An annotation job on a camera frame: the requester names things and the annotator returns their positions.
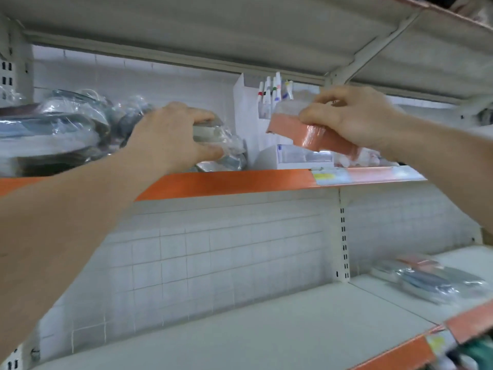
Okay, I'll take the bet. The person's right hand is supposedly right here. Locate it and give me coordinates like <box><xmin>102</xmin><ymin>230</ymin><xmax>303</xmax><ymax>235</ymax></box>
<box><xmin>299</xmin><ymin>84</ymin><xmax>405</xmax><ymax>151</ymax></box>

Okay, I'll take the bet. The person's left hand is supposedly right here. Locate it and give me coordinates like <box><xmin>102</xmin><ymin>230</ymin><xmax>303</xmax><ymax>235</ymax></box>
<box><xmin>123</xmin><ymin>101</ymin><xmax>226</xmax><ymax>178</ymax></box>

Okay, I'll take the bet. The soap dishes shelf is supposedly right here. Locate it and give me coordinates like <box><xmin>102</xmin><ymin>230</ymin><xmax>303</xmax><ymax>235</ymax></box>
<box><xmin>0</xmin><ymin>88</ymin><xmax>159</xmax><ymax>179</ymax></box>

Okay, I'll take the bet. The yellow shelf price label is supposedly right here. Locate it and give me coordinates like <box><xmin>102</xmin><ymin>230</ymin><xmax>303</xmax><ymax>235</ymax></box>
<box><xmin>312</xmin><ymin>169</ymin><xmax>351</xmax><ymax>187</ymax></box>
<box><xmin>426</xmin><ymin>329</ymin><xmax>457</xmax><ymax>355</ymax></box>

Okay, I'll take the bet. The person's right forearm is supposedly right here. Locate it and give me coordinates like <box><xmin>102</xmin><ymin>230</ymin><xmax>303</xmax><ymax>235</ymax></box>
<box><xmin>389</xmin><ymin>112</ymin><xmax>493</xmax><ymax>236</ymax></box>

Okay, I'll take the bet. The orange metal store shelving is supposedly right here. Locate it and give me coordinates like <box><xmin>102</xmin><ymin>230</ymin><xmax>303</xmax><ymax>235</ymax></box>
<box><xmin>0</xmin><ymin>0</ymin><xmax>493</xmax><ymax>370</ymax></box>

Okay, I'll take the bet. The clear acrylic tray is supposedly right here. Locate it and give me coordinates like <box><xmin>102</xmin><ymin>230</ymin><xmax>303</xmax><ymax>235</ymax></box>
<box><xmin>276</xmin><ymin>144</ymin><xmax>337</xmax><ymax>170</ymax></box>

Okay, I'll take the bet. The clear plastic bag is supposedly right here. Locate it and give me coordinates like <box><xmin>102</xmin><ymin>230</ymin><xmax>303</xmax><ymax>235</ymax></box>
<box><xmin>336</xmin><ymin>146</ymin><xmax>402</xmax><ymax>168</ymax></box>

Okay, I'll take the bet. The white pen organizer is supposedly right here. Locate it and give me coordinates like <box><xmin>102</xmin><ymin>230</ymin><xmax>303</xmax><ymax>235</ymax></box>
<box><xmin>233</xmin><ymin>70</ymin><xmax>337</xmax><ymax>171</ymax></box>

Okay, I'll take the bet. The person's left forearm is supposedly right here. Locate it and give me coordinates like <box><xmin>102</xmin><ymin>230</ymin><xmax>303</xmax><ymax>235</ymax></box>
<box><xmin>0</xmin><ymin>146</ymin><xmax>155</xmax><ymax>359</ymax></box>

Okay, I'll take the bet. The orange lid plastic box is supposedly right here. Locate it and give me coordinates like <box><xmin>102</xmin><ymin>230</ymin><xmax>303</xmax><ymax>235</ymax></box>
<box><xmin>266</xmin><ymin>112</ymin><xmax>362</xmax><ymax>160</ymax></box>

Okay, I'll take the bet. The blue grey lid plastic box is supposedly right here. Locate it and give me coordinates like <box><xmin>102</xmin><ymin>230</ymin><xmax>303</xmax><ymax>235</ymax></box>
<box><xmin>191</xmin><ymin>123</ymin><xmax>248</xmax><ymax>173</ymax></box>

